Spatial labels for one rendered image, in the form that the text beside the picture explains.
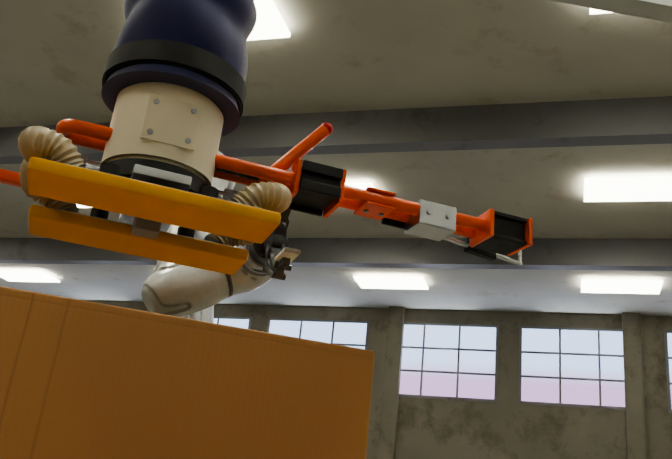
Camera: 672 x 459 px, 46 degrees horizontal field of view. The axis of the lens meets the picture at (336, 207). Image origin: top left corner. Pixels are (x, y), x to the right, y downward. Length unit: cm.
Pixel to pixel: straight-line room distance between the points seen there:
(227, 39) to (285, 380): 55
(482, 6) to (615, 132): 197
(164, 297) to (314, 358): 66
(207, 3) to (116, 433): 67
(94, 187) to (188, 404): 32
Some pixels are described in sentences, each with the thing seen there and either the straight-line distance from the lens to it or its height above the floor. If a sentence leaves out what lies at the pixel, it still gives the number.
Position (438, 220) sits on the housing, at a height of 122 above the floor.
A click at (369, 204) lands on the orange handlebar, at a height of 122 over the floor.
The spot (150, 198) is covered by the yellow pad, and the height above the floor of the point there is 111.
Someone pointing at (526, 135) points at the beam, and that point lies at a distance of 792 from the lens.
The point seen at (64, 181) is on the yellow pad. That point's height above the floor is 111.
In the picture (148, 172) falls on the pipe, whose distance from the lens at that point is 111.
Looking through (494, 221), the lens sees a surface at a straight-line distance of 139.
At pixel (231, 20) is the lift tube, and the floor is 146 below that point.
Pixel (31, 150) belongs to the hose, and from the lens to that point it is 114.
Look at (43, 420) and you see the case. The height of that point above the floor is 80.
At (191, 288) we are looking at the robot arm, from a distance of 163.
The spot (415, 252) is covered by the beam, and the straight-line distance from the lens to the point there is 1165.
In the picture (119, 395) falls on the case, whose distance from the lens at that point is 97.
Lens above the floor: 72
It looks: 22 degrees up
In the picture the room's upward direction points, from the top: 6 degrees clockwise
